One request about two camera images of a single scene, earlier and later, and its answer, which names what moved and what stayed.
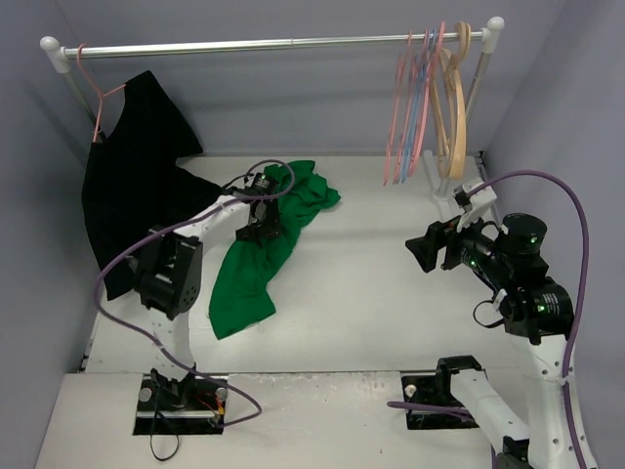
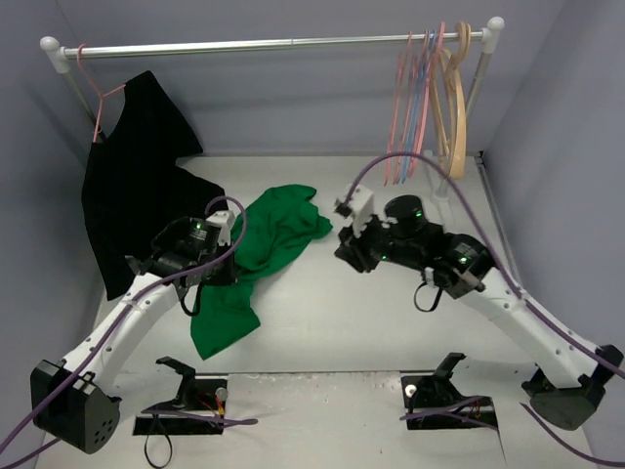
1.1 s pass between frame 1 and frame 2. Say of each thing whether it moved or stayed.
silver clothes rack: stayed
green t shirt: moved
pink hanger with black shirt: stayed
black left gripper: moved
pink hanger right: stayed
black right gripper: moved
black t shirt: stayed
